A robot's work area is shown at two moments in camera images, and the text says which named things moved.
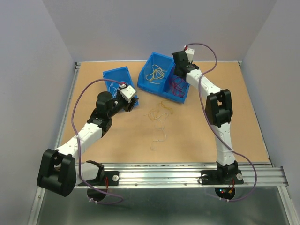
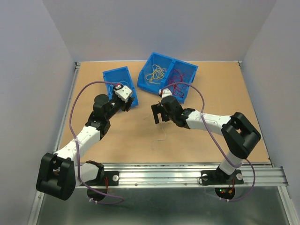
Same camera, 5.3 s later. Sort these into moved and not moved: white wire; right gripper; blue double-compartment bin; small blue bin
Moved: right gripper
Not moved: white wire; blue double-compartment bin; small blue bin
